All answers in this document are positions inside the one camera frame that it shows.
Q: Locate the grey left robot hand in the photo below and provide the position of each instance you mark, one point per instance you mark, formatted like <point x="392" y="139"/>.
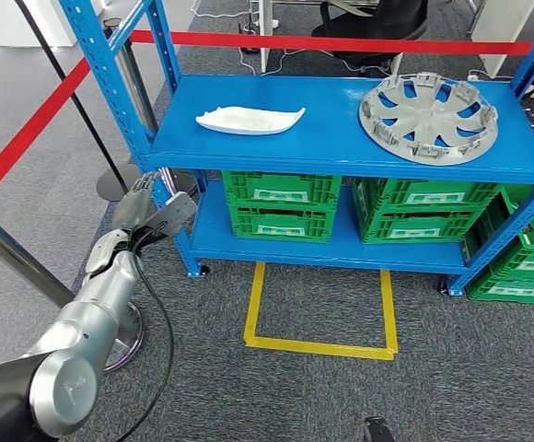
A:
<point x="131" y="207"/>

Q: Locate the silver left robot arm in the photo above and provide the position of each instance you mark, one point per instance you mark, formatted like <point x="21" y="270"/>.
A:
<point x="97" y="305"/>

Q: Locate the black shelf caster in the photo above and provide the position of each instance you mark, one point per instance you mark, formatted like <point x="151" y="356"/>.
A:
<point x="446" y="289"/>
<point x="205" y="271"/>

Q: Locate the white boat-shaped plastic part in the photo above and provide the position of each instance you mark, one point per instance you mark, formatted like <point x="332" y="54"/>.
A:
<point x="248" y="122"/>

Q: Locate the blue metal shelf rack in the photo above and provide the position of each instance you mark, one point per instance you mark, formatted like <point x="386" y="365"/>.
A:
<point x="331" y="134"/>

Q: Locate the red barrier belt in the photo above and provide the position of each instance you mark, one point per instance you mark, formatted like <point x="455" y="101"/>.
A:
<point x="340" y="44"/>
<point x="27" y="131"/>

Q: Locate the white table leg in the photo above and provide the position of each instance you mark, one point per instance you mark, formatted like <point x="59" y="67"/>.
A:
<point x="265" y="36"/>

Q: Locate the yellow floor tape marking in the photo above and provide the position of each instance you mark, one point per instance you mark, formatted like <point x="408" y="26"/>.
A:
<point x="317" y="348"/>

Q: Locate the black office chair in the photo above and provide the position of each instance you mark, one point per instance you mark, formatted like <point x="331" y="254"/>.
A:
<point x="377" y="18"/>

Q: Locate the grey wheel hubcap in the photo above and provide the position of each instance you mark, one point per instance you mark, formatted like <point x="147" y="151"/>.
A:
<point x="426" y="116"/>

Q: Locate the white cabinet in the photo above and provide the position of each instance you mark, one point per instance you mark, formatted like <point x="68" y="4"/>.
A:
<point x="501" y="30"/>

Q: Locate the black stanchion post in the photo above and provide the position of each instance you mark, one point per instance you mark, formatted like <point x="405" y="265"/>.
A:
<point x="110" y="186"/>

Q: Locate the chrome stanchion post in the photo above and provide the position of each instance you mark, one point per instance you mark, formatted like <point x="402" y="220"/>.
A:
<point x="14" y="253"/>
<point x="135" y="79"/>

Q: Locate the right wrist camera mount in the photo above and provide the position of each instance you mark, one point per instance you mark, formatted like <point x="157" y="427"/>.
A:
<point x="378" y="430"/>

